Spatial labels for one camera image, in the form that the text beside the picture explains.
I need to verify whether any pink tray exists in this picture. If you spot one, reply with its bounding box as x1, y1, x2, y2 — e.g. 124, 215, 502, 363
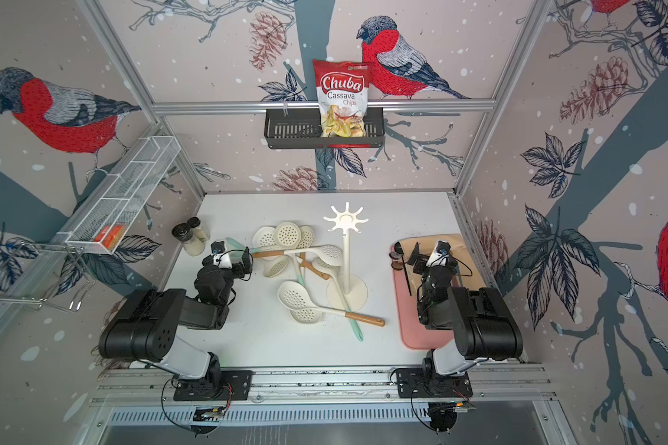
391, 242, 454, 350

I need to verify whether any black wall basket shelf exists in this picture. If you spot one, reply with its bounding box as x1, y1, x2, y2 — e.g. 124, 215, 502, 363
263, 106, 386, 150

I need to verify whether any red orange packet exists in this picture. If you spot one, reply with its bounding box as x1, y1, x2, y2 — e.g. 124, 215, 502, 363
94, 224, 126, 250

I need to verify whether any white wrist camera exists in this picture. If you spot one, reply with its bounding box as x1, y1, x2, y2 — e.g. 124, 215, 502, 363
213, 250, 233, 269
426, 248, 451, 268

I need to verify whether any cream skimmer round head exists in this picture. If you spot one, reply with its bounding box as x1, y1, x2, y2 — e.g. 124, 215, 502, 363
275, 222, 302, 250

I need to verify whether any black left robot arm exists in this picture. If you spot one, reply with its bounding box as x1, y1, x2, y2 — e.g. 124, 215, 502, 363
98, 241, 253, 402

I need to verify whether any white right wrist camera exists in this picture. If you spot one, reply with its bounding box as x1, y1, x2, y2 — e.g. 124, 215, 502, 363
426, 248, 451, 268

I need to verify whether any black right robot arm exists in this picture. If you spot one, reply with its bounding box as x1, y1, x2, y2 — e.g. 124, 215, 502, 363
406, 240, 523, 399

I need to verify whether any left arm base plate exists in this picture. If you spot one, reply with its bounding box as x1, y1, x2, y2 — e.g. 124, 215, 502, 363
174, 370, 254, 402

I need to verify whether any mint handle cream skimmer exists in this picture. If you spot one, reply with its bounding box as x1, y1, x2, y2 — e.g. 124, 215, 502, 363
241, 245, 385, 326

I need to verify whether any cream utensil rack stand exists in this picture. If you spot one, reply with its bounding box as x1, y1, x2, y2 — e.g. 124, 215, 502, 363
324, 202, 369, 310

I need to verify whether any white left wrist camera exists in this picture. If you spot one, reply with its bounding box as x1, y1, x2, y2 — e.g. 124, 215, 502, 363
213, 250, 233, 269

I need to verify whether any cream salt shaker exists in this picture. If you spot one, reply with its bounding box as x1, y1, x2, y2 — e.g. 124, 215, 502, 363
187, 217, 210, 244

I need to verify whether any black lid pepper shaker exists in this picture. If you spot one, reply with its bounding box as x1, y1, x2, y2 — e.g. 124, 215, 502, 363
172, 222, 205, 257

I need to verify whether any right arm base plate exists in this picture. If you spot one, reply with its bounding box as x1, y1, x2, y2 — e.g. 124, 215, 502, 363
390, 367, 473, 400

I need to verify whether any wire hook rack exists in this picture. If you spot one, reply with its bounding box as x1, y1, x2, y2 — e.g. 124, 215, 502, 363
0, 237, 96, 313

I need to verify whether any Chuba cassava chips bag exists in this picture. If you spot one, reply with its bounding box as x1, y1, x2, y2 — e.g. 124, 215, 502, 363
313, 59, 370, 138

